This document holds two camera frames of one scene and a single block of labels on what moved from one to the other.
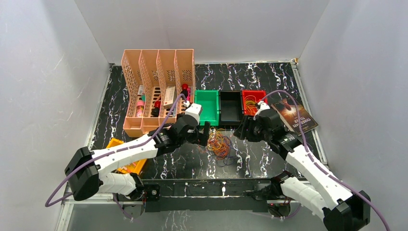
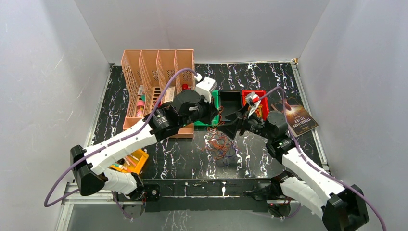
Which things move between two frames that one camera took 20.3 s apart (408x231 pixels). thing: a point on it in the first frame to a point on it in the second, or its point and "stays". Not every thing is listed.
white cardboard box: [170, 96] stays
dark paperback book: [288, 111] stays
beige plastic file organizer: [154, 80] stays
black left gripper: [200, 136] to [210, 111]
